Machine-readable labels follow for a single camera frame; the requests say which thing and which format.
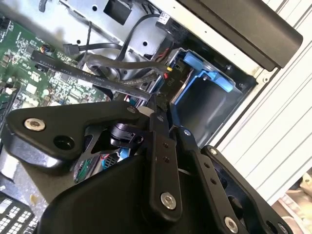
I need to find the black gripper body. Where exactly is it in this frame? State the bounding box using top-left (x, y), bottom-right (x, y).
top-left (36, 155), bottom-right (225, 234)

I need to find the black printed wire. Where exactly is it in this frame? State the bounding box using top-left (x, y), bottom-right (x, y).
top-left (31, 50), bottom-right (153, 102)

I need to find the hard disk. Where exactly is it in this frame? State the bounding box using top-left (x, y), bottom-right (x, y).
top-left (170, 47), bottom-right (236, 106)

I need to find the black sleeved power wire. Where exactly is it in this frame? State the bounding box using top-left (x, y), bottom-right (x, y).
top-left (84, 54), bottom-right (188, 95)

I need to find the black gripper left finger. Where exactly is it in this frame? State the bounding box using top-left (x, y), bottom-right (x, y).
top-left (5, 96), bottom-right (183, 222)

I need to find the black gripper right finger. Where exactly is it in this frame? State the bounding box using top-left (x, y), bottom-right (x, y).
top-left (169, 102), bottom-right (295, 234)

